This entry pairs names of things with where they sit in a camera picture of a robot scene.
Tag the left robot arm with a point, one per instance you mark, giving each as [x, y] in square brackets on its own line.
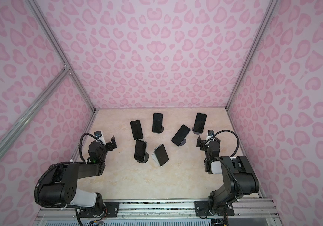
[57, 187]

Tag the phone back left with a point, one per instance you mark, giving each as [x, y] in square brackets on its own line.
[136, 129]

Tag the teal phone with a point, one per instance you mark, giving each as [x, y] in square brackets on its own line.
[161, 154]
[140, 149]

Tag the grey stand back centre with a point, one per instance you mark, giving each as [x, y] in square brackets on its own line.
[158, 130]

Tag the phone back right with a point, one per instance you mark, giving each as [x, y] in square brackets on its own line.
[200, 121]

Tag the purple phone tilted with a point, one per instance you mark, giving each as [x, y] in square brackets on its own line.
[180, 135]

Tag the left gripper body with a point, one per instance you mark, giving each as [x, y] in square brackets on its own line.
[109, 144]

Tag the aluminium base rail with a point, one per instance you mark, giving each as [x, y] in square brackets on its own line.
[249, 211]

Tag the white folding phone stand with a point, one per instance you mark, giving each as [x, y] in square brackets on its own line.
[155, 159]

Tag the grey round stand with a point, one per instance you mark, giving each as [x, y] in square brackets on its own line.
[145, 159]

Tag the aluminium frame strut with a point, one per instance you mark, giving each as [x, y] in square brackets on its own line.
[12, 134]
[266, 20]

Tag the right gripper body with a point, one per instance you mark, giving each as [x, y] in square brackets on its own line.
[204, 144]

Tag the aluminium frame strut right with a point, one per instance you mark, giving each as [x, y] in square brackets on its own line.
[266, 20]

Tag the grey stand back right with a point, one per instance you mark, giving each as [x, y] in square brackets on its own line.
[195, 132]

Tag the aluminium frame strut left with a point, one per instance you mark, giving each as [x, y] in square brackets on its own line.
[12, 134]

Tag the phone back centre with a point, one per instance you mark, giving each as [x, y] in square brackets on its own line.
[157, 120]

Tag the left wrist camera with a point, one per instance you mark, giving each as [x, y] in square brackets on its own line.
[100, 137]

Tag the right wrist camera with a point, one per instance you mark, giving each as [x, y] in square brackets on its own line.
[210, 135]

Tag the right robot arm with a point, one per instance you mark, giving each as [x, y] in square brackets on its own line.
[238, 175]

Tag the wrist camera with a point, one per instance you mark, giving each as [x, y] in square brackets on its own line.
[210, 135]
[100, 137]

